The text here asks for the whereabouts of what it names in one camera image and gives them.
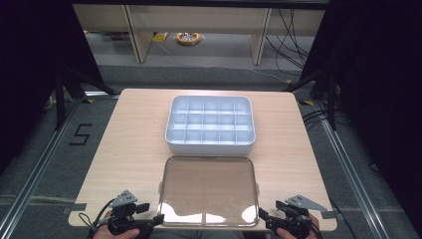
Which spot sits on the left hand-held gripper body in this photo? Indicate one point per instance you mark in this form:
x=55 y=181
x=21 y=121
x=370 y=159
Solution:
x=123 y=215

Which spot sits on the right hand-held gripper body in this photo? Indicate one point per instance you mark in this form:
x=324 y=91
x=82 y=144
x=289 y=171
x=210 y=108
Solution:
x=298 y=219

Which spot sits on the clear plastic box lid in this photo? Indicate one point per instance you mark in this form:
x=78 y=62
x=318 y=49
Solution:
x=208 y=189

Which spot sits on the person's right hand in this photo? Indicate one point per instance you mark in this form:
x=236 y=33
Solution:
x=314 y=230

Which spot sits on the person's left hand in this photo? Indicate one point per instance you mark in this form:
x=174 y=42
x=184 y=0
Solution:
x=103 y=233

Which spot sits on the grey tape strip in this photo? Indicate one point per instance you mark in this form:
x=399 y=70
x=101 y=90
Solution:
x=74 y=208
x=331 y=214

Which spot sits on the white divided storage box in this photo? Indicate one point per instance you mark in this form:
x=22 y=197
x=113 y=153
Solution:
x=210 y=124

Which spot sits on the black metal stand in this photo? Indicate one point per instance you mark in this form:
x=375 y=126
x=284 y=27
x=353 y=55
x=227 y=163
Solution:
x=331 y=99
x=60 y=99

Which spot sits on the black curtain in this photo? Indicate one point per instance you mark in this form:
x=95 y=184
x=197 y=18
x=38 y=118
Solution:
x=381 y=83
x=30 y=66

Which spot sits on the yellow paper scrap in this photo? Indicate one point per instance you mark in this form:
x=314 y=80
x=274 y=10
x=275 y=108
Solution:
x=160 y=37

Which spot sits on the yellow tape roll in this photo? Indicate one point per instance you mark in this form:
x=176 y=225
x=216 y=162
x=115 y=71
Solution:
x=188 y=39

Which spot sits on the aluminium floor rail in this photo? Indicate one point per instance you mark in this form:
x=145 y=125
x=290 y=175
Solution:
x=36 y=172
x=355 y=179

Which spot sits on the beige desk frame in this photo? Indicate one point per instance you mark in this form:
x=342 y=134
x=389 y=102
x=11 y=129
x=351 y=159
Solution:
x=139 y=36

